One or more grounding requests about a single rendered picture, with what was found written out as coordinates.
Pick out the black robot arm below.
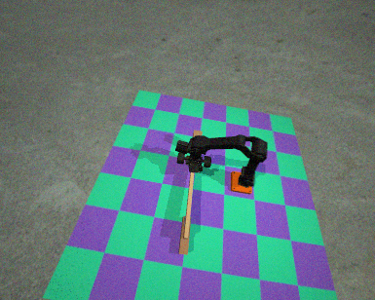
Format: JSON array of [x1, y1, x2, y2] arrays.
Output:
[[175, 134, 268, 188]]

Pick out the long wooden rail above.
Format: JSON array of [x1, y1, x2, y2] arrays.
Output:
[[183, 172, 194, 239]]

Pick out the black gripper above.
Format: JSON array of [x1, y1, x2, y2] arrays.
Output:
[[177, 152, 211, 168]]

